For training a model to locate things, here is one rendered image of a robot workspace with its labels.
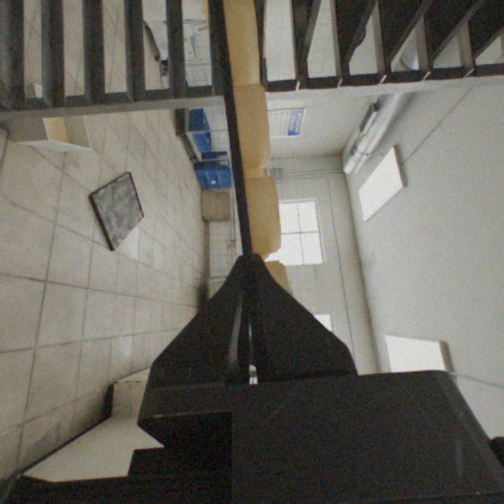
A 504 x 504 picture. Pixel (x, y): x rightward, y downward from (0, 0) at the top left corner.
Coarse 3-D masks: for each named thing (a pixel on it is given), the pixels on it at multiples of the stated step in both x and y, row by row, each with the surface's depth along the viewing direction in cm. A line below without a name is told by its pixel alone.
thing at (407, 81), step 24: (408, 72) 55; (456, 72) 54; (480, 72) 54; (72, 96) 56; (120, 96) 56; (168, 96) 55; (192, 96) 55; (288, 96) 56; (312, 96) 57; (336, 96) 57; (0, 120) 59
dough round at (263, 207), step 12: (252, 180) 15; (264, 180) 15; (252, 192) 14; (264, 192) 14; (276, 192) 14; (252, 204) 14; (264, 204) 14; (276, 204) 14; (252, 216) 14; (264, 216) 14; (276, 216) 14; (252, 228) 14; (264, 228) 14; (276, 228) 14; (252, 240) 15; (264, 240) 15; (276, 240) 15; (264, 252) 16; (276, 252) 16
